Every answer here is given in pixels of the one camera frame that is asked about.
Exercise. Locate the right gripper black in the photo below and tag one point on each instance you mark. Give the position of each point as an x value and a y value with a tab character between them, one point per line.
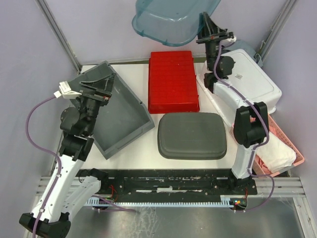
207	29

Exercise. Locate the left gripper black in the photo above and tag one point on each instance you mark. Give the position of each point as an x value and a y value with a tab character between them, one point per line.
103	87

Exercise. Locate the teal transparent container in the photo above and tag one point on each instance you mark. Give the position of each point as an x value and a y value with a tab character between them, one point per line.
173	23

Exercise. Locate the grey plastic storage bin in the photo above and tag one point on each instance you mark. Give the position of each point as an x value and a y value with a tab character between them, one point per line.
124	119

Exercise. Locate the large white plastic tub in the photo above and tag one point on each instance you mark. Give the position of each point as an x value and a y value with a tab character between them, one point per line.
249	79

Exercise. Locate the red plastic bin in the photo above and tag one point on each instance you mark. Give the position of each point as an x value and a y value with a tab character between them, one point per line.
172	86

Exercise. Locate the dark grey plastic tray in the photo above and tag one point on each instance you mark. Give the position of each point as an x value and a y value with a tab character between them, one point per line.
192	136

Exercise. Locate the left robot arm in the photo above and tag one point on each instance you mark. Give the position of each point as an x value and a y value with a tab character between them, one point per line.
52	216

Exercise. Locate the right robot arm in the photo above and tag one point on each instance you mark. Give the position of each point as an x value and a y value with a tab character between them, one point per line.
250	127

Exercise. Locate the blue denim cloth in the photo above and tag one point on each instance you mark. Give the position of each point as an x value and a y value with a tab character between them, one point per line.
240	44

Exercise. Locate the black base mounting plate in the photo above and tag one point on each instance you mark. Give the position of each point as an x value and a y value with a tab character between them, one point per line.
124	182

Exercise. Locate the white folded towel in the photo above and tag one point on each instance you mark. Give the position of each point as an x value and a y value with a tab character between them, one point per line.
286	155

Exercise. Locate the pink plastic basket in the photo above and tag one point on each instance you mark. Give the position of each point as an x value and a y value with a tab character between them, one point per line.
282	136

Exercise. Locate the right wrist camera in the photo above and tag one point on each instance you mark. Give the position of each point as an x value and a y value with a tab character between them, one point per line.
231	38

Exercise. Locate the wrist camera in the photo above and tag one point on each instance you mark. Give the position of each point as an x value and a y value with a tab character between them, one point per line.
231	38
65	91

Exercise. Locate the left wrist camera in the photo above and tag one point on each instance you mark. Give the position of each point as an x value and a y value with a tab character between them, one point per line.
65	91

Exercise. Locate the light blue cable duct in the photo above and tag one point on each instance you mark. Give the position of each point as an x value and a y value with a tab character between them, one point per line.
173	200

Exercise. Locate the aluminium frame rail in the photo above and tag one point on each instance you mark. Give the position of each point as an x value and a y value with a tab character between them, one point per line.
283	187

